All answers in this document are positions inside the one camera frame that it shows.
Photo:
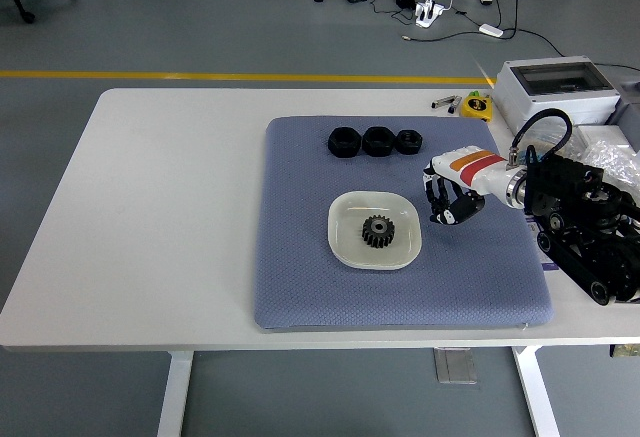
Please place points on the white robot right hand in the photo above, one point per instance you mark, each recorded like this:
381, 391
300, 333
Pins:
475, 169

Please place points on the large black gear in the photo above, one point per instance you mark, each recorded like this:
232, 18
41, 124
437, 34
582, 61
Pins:
372, 238

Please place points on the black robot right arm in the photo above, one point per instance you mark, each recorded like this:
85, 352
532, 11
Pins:
590, 257

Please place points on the small black hex nut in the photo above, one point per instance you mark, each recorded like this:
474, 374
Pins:
409, 142

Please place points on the large black hex nut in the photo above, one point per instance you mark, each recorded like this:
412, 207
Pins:
343, 142
378, 141

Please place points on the flat white box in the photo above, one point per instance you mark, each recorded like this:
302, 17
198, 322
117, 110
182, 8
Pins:
600, 133

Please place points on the yellow tape measure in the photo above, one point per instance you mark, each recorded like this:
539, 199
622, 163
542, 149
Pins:
476, 108

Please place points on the small silver black tool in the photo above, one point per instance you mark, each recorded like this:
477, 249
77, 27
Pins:
442, 102

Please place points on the clear bag of blue resistors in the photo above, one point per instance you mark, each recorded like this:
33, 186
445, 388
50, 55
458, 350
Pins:
547, 132

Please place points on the clear bag of white parts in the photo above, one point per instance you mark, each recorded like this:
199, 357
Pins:
610, 154

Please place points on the white adapter on floor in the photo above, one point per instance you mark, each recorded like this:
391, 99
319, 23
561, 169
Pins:
491, 30

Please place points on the white square dish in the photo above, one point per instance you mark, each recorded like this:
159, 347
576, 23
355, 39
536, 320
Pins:
350, 247

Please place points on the white power strip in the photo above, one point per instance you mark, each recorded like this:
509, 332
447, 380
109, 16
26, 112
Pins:
430, 13

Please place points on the grey device casing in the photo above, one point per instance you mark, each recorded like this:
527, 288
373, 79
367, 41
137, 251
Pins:
630, 99

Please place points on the metal floor plate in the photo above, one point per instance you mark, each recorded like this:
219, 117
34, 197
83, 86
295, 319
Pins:
455, 366

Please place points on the blue-grey textured mat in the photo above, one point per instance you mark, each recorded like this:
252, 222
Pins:
300, 282

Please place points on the white table leg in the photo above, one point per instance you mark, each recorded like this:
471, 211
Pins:
175, 397
537, 397

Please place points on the grey electrical enclosure box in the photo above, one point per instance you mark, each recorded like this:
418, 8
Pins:
560, 97

